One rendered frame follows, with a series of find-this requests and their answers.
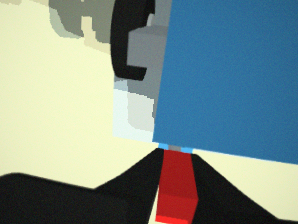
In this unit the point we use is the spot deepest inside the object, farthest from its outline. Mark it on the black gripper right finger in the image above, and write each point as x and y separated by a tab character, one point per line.
221	202

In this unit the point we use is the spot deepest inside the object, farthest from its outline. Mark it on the red-headed pin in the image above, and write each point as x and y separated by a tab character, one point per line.
177	195

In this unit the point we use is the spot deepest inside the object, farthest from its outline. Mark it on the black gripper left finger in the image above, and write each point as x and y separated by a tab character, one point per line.
126	199

